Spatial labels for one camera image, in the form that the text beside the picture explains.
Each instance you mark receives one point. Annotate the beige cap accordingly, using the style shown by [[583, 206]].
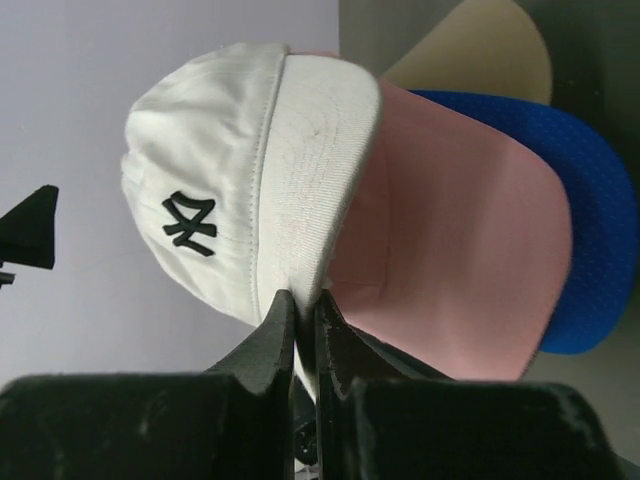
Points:
[[489, 47]]

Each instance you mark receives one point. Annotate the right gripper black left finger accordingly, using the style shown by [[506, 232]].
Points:
[[233, 421]]

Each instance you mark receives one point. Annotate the pink and white cap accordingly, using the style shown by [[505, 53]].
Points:
[[442, 236]]

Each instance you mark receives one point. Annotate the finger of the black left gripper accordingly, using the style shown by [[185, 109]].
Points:
[[28, 230]]

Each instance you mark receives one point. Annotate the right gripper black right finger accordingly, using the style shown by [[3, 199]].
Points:
[[375, 422]]

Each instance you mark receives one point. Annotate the blue cap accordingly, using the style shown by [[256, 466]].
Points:
[[604, 212]]

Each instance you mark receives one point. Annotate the white cap black logo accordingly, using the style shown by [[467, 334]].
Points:
[[240, 169]]

